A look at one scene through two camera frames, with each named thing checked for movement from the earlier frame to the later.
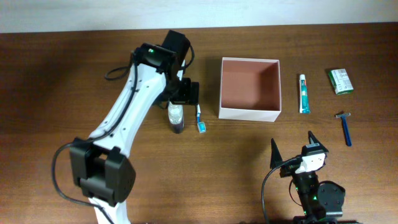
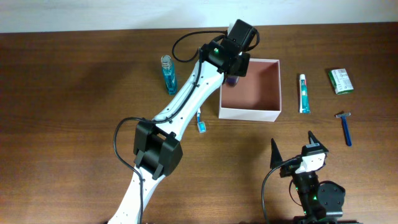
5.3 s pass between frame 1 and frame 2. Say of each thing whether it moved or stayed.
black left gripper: moved
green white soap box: stayed
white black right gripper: stayed
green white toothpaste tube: stayed
